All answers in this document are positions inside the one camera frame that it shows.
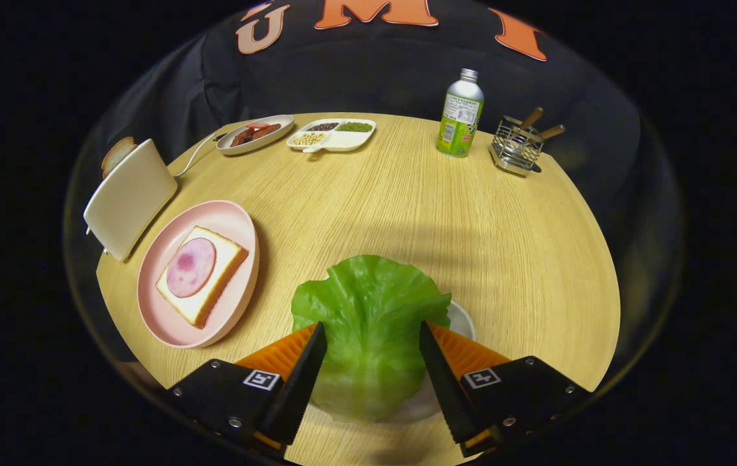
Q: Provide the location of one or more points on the pile of soy beans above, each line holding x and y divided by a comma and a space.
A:
308, 138

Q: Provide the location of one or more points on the pink plate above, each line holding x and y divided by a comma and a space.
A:
232, 220

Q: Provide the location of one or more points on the pile of green beans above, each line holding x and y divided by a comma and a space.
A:
355, 127

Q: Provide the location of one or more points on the black backdrop cloth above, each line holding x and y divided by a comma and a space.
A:
368, 71

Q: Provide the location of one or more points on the white toaster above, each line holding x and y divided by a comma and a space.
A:
129, 197

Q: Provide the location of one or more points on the pink ham slice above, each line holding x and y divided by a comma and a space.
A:
190, 266

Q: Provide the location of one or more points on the brown meat piece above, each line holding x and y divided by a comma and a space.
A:
266, 132
242, 136

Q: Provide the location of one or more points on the brown-crusted bread slice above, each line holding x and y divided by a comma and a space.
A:
116, 154

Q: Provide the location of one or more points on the square toast slice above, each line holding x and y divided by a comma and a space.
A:
222, 259

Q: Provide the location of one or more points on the plain white plate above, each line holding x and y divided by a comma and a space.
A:
462, 320

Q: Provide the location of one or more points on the red sausage slice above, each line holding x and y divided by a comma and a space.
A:
257, 125

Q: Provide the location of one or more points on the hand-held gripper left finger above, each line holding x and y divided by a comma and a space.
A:
297, 395

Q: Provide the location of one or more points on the green label metal bottle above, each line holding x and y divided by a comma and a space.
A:
460, 120

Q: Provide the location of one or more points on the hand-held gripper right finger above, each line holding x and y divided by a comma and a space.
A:
446, 395

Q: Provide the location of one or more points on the round white plate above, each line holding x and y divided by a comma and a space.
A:
281, 122

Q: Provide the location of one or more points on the green lettuce leaf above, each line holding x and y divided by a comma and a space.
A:
371, 323

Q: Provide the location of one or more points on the divided white dish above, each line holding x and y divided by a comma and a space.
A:
345, 141

